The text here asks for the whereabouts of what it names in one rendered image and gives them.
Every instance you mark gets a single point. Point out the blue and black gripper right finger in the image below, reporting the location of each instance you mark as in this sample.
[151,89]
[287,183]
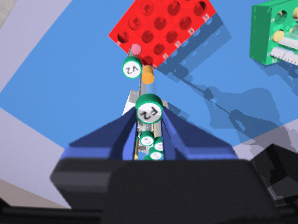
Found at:
[183,140]

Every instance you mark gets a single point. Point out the green tube rack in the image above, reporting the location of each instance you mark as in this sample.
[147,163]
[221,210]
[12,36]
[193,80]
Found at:
[265,21]

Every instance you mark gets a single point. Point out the blue flat mat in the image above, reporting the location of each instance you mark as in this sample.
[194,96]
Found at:
[72,83]

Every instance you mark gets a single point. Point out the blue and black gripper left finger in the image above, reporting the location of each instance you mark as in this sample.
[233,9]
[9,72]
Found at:
[115,140]

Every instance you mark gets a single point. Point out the red tube rack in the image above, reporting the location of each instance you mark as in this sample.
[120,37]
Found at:
[178,27]

